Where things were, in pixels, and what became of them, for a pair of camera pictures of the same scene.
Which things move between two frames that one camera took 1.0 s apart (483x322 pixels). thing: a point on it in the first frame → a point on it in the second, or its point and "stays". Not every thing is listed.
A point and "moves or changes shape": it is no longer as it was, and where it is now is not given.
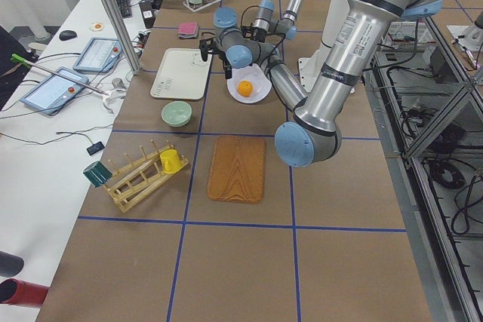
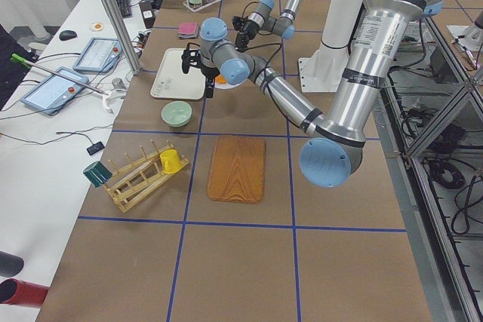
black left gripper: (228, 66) → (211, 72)
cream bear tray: (182, 74) stays
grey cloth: (189, 36) stays
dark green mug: (98, 174) stays
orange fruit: (245, 88) → (219, 79)
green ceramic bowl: (176, 113) stays
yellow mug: (170, 161) stays
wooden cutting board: (237, 169) stays
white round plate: (261, 84) moves or changes shape
